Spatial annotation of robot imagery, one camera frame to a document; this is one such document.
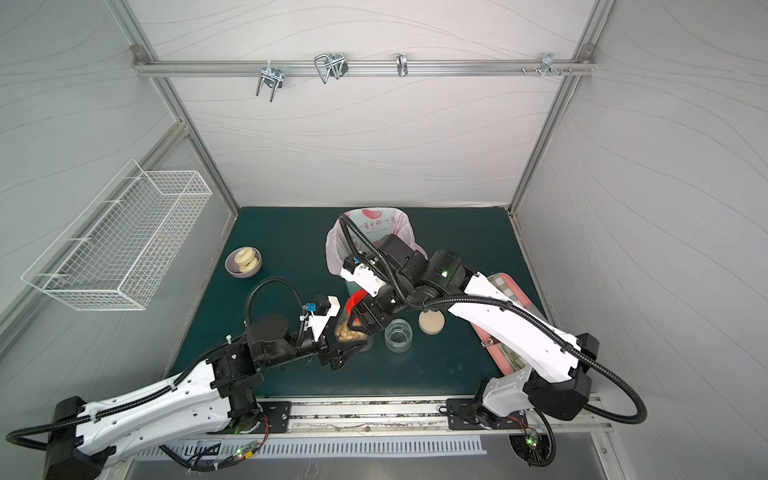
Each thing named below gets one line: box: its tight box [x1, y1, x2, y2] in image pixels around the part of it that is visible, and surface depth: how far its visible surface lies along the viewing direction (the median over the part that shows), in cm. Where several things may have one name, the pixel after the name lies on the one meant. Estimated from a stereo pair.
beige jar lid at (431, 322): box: [418, 310, 445, 336], surface depth 90 cm
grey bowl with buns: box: [224, 246, 263, 279], surface depth 100 cm
